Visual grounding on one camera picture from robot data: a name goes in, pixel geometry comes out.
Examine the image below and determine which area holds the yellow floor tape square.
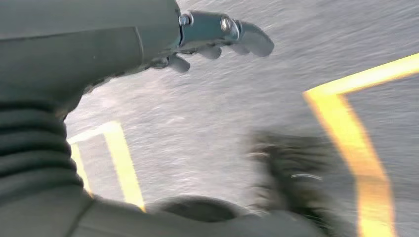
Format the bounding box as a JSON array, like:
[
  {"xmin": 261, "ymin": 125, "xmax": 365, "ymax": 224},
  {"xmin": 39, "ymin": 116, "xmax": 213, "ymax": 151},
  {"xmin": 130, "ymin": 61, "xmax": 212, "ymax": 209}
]
[
  {"xmin": 302, "ymin": 52, "xmax": 419, "ymax": 237},
  {"xmin": 67, "ymin": 121, "xmax": 147, "ymax": 213}
]

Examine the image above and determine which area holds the black robot lower body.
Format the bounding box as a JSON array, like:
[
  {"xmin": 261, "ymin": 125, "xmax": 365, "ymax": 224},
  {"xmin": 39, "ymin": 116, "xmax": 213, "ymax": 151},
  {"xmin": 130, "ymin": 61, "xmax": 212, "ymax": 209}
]
[{"xmin": 245, "ymin": 129, "xmax": 352, "ymax": 237}]

